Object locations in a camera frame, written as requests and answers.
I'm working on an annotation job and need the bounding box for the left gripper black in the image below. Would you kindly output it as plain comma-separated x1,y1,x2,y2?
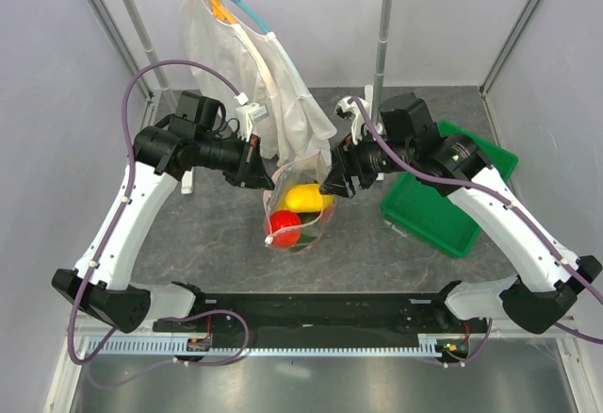
196,130,275,190

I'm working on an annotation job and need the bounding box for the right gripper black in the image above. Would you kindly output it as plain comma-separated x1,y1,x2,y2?
318,123,416,199

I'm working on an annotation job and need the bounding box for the yellow toy mango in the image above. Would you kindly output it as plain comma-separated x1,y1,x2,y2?
286,183,334,213

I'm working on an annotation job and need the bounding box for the dark green toy avocado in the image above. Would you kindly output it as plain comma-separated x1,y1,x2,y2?
290,212,323,253

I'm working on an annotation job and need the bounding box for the clear zip top bag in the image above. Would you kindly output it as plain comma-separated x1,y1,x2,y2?
263,153,335,253

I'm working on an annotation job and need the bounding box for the red toy tomato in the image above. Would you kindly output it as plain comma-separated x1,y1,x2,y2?
267,210,302,249

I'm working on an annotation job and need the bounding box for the yellow toy banana bunch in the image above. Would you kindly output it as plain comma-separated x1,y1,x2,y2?
274,191,290,211

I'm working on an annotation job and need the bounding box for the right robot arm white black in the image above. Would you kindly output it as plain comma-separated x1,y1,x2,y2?
320,93,602,334

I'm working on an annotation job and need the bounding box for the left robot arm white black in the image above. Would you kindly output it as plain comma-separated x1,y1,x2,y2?
52,92,274,333

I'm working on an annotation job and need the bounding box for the green plastic tray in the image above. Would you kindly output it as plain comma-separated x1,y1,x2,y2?
381,121,519,257

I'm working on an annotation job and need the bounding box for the white garment on hanger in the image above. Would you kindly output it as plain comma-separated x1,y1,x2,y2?
182,0,336,165

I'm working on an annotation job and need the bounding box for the teal clothes hanger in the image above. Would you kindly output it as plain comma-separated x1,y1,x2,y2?
229,0,276,39

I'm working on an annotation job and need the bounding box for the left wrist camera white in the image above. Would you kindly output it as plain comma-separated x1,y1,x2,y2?
235,92,269,141

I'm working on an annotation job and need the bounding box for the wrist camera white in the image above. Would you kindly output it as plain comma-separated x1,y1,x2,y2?
334,96,370,145
235,92,269,141

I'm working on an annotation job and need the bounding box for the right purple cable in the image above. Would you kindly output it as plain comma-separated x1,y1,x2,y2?
350,96,603,370

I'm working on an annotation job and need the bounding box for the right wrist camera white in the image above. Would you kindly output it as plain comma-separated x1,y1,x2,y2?
334,96,370,145

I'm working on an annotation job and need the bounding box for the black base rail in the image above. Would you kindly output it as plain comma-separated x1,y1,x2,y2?
153,289,487,350

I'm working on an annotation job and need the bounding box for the white cable duct strip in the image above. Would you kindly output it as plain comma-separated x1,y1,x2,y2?
99,337,442,358

